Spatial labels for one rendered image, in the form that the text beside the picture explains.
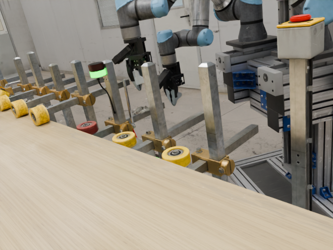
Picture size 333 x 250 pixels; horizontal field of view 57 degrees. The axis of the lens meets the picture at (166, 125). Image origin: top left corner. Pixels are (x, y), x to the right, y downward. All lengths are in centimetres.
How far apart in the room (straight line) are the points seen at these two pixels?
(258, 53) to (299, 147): 102
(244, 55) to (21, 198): 126
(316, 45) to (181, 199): 42
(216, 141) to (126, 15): 59
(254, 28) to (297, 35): 104
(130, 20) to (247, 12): 71
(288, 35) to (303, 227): 37
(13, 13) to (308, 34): 967
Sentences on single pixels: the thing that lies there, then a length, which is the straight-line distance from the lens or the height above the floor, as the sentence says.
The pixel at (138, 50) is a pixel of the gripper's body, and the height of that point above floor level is 115.
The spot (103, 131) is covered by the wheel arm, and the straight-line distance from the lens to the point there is 130.
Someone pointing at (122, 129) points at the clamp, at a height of 86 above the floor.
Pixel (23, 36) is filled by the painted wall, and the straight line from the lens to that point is 1011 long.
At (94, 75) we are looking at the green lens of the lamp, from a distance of 120.
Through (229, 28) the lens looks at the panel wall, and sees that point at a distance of 412.
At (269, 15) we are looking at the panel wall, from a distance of 378.
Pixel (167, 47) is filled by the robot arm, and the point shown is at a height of 111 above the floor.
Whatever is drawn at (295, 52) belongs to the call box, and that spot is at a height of 116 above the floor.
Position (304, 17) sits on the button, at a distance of 70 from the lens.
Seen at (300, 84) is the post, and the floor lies 109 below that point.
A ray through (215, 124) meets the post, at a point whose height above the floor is 96.
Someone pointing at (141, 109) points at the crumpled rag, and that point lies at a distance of 141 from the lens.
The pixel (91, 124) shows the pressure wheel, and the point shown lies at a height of 90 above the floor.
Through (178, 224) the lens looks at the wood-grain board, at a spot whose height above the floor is 90.
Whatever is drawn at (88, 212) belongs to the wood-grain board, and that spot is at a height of 90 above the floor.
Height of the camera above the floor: 130
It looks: 22 degrees down
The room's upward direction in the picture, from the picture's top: 10 degrees counter-clockwise
